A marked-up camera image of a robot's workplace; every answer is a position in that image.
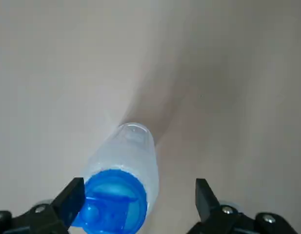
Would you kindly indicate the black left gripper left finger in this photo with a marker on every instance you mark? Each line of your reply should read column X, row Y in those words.
column 55, row 214

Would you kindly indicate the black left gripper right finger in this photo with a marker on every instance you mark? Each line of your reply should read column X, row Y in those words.
column 213, row 214

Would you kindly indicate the clear drink bottle blue cap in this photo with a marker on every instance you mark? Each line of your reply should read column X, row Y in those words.
column 130, row 156

